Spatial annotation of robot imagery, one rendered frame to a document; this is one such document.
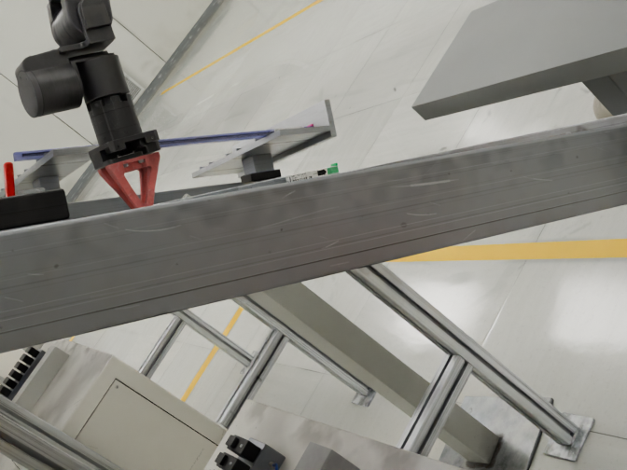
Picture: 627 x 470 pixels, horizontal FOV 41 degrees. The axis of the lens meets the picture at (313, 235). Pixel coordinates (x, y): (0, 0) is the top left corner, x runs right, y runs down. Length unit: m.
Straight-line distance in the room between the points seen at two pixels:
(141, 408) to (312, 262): 1.52
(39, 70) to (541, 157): 0.64
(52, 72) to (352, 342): 0.77
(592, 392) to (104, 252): 1.35
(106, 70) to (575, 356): 1.12
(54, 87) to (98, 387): 1.05
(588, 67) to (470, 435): 0.81
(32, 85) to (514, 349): 1.24
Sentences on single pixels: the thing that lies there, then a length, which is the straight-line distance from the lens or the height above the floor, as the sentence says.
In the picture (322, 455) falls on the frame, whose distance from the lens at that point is 0.95.
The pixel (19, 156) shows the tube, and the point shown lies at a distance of 1.26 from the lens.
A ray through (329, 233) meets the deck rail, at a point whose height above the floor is 0.95.
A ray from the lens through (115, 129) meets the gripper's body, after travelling 1.08.
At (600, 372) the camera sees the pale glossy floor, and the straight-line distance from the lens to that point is 1.74.
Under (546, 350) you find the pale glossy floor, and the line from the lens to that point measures 1.87.
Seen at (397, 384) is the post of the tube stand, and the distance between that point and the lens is 1.62.
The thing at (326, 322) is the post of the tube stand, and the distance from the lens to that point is 1.53.
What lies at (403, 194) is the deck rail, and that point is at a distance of 0.56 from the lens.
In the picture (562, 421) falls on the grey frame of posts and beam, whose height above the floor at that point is 0.05.
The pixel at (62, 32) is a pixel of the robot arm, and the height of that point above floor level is 1.14.
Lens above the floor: 1.15
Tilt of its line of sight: 21 degrees down
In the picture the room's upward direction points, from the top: 51 degrees counter-clockwise
